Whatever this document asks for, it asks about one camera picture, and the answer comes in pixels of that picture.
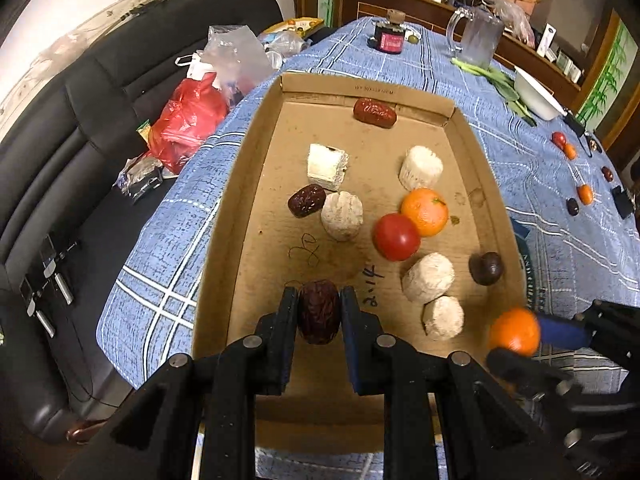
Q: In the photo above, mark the copper metal tube frame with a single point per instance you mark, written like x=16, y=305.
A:
x=82, y=430

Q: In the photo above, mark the black jar with red label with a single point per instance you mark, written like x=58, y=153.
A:
x=389, y=40

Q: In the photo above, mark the glossy red date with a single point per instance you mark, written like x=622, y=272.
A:
x=375, y=112

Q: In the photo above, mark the red plastic bag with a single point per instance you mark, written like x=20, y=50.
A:
x=187, y=120

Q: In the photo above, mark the white round foam lump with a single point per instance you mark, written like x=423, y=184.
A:
x=342, y=215

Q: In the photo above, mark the white foam cylinder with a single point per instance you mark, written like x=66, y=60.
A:
x=428, y=277
x=443, y=317
x=421, y=167

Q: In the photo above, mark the dark purple round fruit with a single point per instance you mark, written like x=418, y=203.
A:
x=486, y=268

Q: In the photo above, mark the pile of mixed packets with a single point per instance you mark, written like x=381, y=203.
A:
x=285, y=44

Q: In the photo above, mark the wrinkled dark red date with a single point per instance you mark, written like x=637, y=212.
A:
x=319, y=312

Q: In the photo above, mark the small red tomato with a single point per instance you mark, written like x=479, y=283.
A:
x=558, y=138

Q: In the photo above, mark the black leather sofa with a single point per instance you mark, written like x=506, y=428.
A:
x=60, y=135

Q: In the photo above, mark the small dark fruit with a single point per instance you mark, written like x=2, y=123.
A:
x=572, y=206

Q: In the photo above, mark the wooden cabinet with mirror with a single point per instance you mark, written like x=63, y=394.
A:
x=360, y=7

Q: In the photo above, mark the white foam cube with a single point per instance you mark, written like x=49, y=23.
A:
x=325, y=167

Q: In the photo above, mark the silver snack packet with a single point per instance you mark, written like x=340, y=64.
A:
x=140, y=180

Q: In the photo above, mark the yellow printed packet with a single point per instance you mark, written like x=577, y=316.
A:
x=300, y=25

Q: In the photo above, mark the blue checked tablecloth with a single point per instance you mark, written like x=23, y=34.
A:
x=175, y=210

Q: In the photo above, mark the crumpled clear plastic bag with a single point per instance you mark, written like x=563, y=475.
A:
x=507, y=12

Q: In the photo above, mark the shallow cardboard box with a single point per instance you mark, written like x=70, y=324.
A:
x=280, y=260

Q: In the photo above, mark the small black box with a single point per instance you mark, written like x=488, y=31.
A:
x=622, y=201

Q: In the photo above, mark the small orange mandarin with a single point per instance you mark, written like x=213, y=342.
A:
x=570, y=151
x=585, y=193

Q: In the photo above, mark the black gadget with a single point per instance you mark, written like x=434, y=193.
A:
x=575, y=122

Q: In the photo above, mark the small dark trinket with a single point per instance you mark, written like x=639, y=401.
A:
x=593, y=144

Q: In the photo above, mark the tall white box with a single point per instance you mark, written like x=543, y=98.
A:
x=547, y=39

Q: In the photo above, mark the green leafy vegetables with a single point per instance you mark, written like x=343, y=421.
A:
x=500, y=82

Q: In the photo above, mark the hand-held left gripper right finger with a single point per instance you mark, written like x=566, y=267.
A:
x=352, y=340

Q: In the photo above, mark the clear glass mug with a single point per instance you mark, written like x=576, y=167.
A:
x=477, y=35

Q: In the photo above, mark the small pale boxes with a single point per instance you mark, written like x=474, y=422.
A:
x=567, y=62

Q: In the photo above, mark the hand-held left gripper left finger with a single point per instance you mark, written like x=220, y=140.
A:
x=287, y=340

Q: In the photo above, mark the yellow green packet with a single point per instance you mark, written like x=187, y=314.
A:
x=144, y=130

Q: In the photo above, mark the small red date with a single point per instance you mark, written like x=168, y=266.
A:
x=606, y=173

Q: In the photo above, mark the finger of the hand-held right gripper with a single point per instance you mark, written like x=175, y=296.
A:
x=515, y=367
x=557, y=330

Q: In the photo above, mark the white bowl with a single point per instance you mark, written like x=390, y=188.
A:
x=537, y=92

